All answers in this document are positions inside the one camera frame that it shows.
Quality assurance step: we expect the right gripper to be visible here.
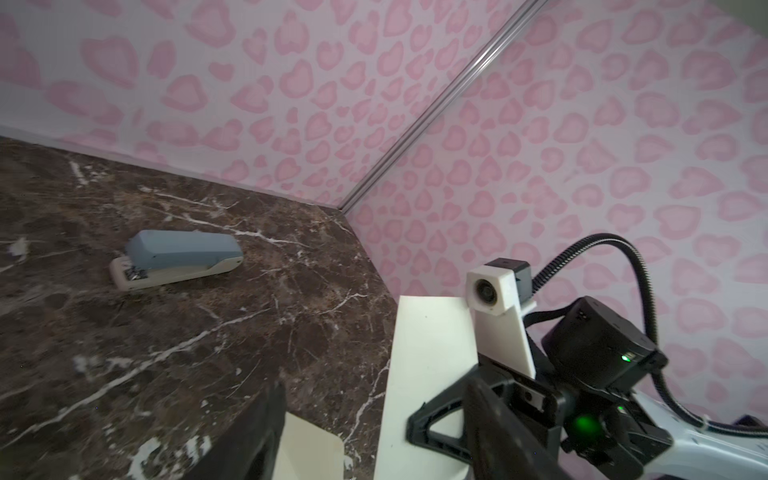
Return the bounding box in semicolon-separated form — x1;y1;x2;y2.
405;357;672;479

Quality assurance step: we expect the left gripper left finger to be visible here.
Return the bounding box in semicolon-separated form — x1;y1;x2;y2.
182;383;287;480

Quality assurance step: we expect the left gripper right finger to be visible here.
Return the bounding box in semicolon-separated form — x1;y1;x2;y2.
464;379;569;480

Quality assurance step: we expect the beige lined letter paper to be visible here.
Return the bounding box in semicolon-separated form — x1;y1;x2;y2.
374;295;478;479

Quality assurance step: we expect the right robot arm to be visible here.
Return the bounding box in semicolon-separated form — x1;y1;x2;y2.
404;294;767;479

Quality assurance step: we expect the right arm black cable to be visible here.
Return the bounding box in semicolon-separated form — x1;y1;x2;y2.
530;232;768;438

